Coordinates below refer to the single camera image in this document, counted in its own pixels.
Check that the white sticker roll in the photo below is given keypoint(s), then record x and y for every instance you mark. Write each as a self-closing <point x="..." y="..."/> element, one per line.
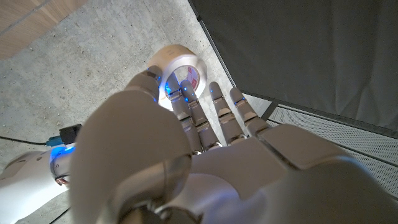
<point x="174" y="57"/>

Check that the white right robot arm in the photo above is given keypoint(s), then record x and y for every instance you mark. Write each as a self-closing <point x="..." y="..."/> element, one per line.
<point x="25" y="186"/>

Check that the black backdrop stand pole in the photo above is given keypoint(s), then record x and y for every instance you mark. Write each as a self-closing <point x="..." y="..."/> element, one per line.
<point x="214" y="51"/>

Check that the black backdrop curtain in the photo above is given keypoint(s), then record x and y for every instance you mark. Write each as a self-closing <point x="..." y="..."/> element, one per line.
<point x="295" y="46"/>

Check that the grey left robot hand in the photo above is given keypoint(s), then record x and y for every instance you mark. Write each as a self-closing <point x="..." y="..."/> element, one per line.
<point x="217" y="174"/>

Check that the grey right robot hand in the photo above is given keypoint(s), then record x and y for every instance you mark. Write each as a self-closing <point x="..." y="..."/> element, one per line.
<point x="61" y="165"/>

